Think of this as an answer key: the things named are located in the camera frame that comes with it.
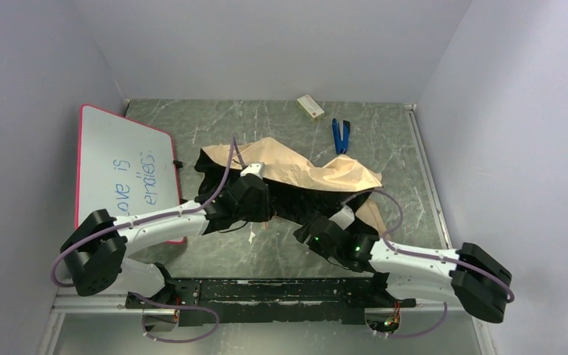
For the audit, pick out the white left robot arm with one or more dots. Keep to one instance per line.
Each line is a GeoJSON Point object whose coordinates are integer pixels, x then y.
{"type": "Point", "coordinates": [97, 253]}

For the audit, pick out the blue stapler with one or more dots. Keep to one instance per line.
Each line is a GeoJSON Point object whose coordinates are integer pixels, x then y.
{"type": "Point", "coordinates": [341, 131]}

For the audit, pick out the small white red box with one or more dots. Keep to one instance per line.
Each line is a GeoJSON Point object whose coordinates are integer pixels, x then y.
{"type": "Point", "coordinates": [311, 108]}

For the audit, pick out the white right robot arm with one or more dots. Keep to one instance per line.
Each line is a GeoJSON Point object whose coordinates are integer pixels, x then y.
{"type": "Point", "coordinates": [467, 276]}

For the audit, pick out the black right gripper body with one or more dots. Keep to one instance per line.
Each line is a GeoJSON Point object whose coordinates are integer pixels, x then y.
{"type": "Point", "coordinates": [310, 233]}

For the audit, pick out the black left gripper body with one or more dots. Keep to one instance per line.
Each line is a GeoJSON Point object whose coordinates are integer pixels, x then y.
{"type": "Point", "coordinates": [262, 206]}

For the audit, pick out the beige folding umbrella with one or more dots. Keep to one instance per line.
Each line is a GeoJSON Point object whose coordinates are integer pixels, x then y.
{"type": "Point", "coordinates": [300, 188]}

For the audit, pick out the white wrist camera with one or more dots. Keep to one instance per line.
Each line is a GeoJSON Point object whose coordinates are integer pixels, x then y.
{"type": "Point", "coordinates": [253, 169]}
{"type": "Point", "coordinates": [344, 217]}

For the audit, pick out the pink framed whiteboard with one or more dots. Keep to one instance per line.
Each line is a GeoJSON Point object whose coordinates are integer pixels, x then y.
{"type": "Point", "coordinates": [123, 166]}

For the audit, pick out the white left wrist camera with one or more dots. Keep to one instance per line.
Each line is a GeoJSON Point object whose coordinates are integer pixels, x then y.
{"type": "Point", "coordinates": [253, 169]}

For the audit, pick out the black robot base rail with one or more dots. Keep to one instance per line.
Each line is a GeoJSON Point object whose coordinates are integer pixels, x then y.
{"type": "Point", "coordinates": [207, 301]}

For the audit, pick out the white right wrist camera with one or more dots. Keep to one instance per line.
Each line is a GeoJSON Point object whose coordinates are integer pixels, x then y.
{"type": "Point", "coordinates": [344, 217]}

